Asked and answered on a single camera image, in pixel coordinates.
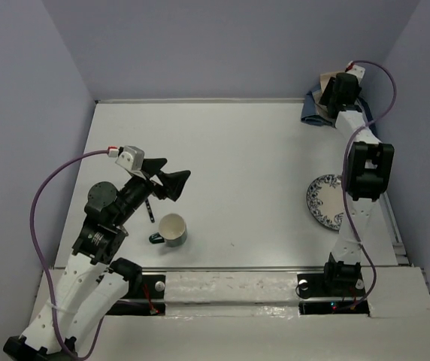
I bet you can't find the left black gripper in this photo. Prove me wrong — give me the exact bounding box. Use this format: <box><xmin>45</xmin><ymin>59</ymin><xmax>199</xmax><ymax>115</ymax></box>
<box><xmin>114</xmin><ymin>157</ymin><xmax>191</xmax><ymax>225</ymax></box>

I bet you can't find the blue beige checked cloth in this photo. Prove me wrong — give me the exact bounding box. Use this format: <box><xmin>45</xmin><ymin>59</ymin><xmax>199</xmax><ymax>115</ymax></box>
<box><xmin>301</xmin><ymin>71</ymin><xmax>373</xmax><ymax>128</ymax></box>

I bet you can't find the fork with black handle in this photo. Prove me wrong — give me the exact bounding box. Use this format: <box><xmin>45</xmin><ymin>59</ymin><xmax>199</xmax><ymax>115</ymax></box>
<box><xmin>144</xmin><ymin>199</ymin><xmax>156</xmax><ymax>223</ymax></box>

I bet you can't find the dark green mug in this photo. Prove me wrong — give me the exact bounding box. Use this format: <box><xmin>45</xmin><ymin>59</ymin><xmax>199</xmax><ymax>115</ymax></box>
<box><xmin>148</xmin><ymin>214</ymin><xmax>188</xmax><ymax>247</ymax></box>

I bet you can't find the blue floral plate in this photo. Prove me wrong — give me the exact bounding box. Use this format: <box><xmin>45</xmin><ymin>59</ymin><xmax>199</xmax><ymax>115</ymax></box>
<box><xmin>306</xmin><ymin>174</ymin><xmax>344</xmax><ymax>232</ymax></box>

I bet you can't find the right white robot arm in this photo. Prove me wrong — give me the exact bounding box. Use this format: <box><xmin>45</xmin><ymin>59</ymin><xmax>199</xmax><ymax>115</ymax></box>
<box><xmin>320</xmin><ymin>72</ymin><xmax>395</xmax><ymax>295</ymax></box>

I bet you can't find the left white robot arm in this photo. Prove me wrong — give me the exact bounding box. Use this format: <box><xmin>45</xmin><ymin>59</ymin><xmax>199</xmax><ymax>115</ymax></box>
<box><xmin>3</xmin><ymin>158</ymin><xmax>191</xmax><ymax>360</ymax></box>

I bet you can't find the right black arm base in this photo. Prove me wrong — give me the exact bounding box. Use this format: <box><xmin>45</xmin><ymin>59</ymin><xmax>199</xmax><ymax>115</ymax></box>
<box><xmin>295</xmin><ymin>273</ymin><xmax>370</xmax><ymax>316</ymax></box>

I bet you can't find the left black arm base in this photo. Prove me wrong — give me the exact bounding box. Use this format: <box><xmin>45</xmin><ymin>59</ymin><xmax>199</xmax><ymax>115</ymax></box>
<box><xmin>107</xmin><ymin>274</ymin><xmax>166</xmax><ymax>317</ymax></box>

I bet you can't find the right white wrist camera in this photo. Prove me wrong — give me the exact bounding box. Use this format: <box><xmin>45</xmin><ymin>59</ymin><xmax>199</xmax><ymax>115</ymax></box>
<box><xmin>345</xmin><ymin>62</ymin><xmax>365</xmax><ymax>82</ymax></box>

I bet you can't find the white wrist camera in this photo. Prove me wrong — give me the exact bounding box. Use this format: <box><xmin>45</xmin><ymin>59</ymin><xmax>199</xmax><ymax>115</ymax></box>
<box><xmin>116</xmin><ymin>146</ymin><xmax>144</xmax><ymax>172</ymax></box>
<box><xmin>345</xmin><ymin>62</ymin><xmax>365</xmax><ymax>82</ymax></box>

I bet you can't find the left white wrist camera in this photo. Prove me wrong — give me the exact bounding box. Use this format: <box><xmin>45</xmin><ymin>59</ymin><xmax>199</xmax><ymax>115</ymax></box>
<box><xmin>116</xmin><ymin>146</ymin><xmax>144</xmax><ymax>172</ymax></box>

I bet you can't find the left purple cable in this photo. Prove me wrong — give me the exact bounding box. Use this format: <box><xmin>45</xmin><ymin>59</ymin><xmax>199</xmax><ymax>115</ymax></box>
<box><xmin>29</xmin><ymin>148</ymin><xmax>156</xmax><ymax>359</ymax></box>

